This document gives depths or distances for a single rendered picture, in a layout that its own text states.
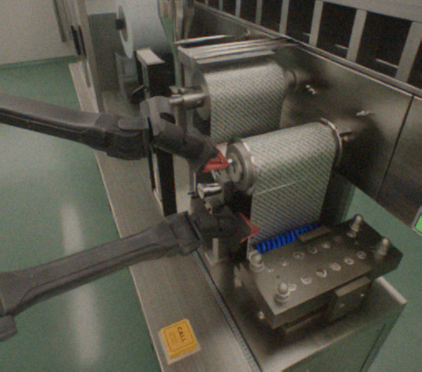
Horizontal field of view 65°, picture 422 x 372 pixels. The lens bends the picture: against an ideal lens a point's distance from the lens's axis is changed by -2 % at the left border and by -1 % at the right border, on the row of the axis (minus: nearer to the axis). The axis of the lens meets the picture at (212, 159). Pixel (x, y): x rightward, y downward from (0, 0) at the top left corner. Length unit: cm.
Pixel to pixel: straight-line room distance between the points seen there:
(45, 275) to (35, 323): 162
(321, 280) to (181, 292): 38
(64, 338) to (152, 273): 111
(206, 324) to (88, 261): 43
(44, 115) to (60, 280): 31
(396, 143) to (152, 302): 74
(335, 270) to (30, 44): 584
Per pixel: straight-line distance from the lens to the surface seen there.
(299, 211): 95
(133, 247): 64
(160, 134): 65
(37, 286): 57
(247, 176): 76
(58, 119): 70
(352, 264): 95
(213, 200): 88
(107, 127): 65
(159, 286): 101
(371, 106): 90
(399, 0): 85
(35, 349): 211
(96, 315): 210
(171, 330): 91
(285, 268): 89
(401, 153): 87
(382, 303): 107
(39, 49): 626
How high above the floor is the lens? 172
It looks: 34 degrees down
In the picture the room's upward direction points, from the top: straight up
